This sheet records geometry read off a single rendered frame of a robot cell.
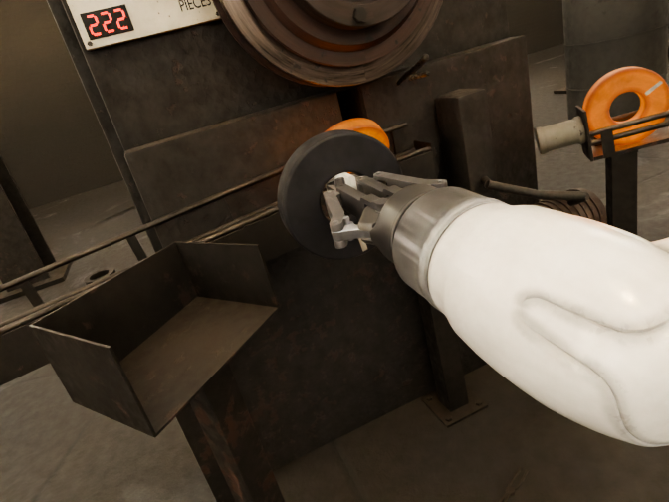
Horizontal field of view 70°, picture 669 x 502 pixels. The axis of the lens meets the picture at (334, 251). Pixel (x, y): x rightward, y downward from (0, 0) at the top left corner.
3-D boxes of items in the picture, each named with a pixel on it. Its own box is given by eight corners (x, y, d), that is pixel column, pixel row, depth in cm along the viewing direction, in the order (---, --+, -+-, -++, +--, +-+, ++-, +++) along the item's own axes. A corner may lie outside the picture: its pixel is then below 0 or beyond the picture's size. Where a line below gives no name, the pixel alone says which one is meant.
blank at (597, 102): (611, 157, 105) (615, 161, 102) (565, 106, 102) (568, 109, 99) (681, 105, 98) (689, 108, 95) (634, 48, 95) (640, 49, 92)
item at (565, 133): (538, 150, 109) (533, 125, 107) (580, 139, 106) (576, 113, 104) (542, 158, 104) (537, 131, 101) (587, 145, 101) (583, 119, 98)
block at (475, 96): (445, 193, 121) (430, 96, 111) (472, 183, 123) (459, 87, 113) (472, 201, 111) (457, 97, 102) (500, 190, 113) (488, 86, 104)
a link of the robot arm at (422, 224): (533, 291, 38) (484, 264, 43) (527, 182, 34) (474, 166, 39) (434, 338, 35) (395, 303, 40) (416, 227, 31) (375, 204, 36)
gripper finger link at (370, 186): (401, 196, 44) (414, 191, 44) (353, 171, 53) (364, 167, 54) (407, 234, 45) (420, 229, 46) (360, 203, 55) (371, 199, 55)
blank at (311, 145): (255, 160, 54) (261, 166, 51) (373, 108, 57) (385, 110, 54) (304, 272, 61) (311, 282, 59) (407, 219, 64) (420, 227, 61)
